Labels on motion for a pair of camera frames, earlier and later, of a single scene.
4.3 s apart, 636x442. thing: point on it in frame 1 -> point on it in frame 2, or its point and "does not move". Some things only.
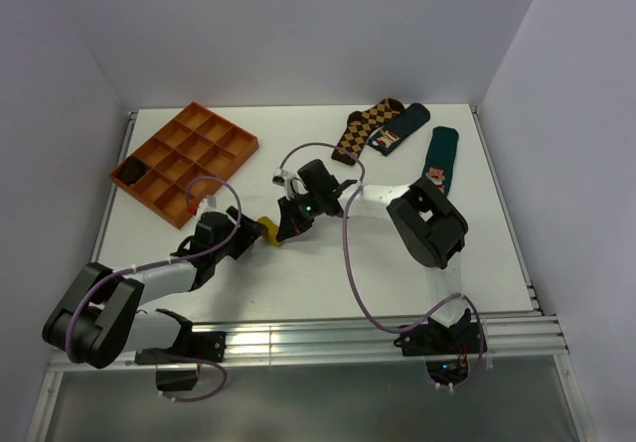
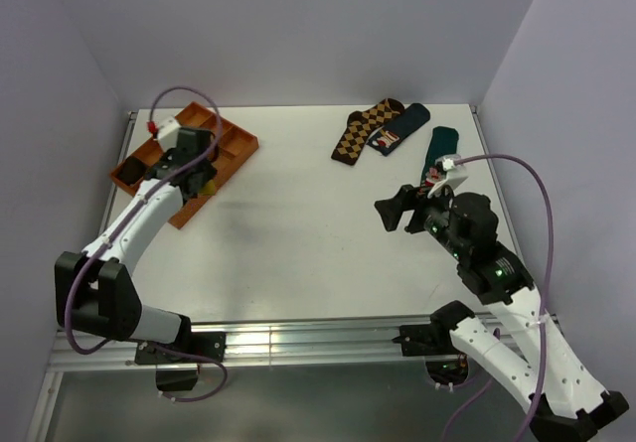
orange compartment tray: (197, 142) does not move
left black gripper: (246, 233) -> (210, 169)
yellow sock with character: (270, 233) -> (209, 189)
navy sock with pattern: (385, 139) does not move
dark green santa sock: (440, 158) does not move
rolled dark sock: (131, 170) does not move
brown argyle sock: (361, 125) does not move
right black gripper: (291, 224) -> (407, 197)
